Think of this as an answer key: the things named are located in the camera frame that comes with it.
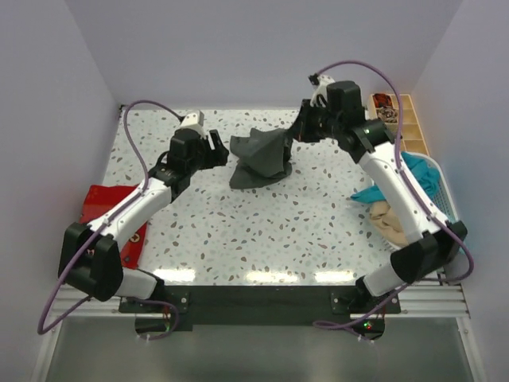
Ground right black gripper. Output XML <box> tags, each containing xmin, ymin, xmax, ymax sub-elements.
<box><xmin>286</xmin><ymin>98</ymin><xmax>342</xmax><ymax>142</ymax></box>

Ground dark grey t shirt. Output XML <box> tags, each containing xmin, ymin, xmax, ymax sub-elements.
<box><xmin>229</xmin><ymin>128</ymin><xmax>293</xmax><ymax>189</ymax></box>

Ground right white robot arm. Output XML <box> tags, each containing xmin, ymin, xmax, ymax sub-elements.
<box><xmin>289</xmin><ymin>75</ymin><xmax>467</xmax><ymax>313</ymax></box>

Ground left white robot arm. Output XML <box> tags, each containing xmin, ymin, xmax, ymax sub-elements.
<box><xmin>58</xmin><ymin>128</ymin><xmax>229</xmax><ymax>312</ymax></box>

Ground red black rolled socks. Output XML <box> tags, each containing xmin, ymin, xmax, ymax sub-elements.
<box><xmin>372</xmin><ymin>93</ymin><xmax>394</xmax><ymax>108</ymax></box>

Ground wooden compartment organizer box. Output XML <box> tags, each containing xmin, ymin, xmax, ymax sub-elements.
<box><xmin>367</xmin><ymin>93</ymin><xmax>429</xmax><ymax>154</ymax></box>

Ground patterned rolled socks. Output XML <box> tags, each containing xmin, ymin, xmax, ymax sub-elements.
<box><xmin>376</xmin><ymin>108</ymin><xmax>399</xmax><ymax>123</ymax></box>

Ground beige t shirt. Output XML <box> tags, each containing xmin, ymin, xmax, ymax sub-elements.
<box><xmin>370</xmin><ymin>201</ymin><xmax>408</xmax><ymax>248</ymax></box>

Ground teal t shirt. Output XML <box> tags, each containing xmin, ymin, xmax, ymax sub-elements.
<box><xmin>351</xmin><ymin>151</ymin><xmax>441</xmax><ymax>204</ymax></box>

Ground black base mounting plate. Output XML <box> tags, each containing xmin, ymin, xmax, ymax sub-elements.
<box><xmin>118</xmin><ymin>284</ymin><xmax>402</xmax><ymax>333</ymax></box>

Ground white perforated laundry basket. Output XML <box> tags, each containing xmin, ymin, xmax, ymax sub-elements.
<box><xmin>375</xmin><ymin>152</ymin><xmax>458</xmax><ymax>251</ymax></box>

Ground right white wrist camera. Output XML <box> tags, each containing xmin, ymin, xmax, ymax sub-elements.
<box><xmin>309</xmin><ymin>74</ymin><xmax>335</xmax><ymax>107</ymax></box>

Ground aluminium rail frame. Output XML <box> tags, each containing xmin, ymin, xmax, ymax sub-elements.
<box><xmin>29</xmin><ymin>286</ymin><xmax>130</xmax><ymax>382</ymax></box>

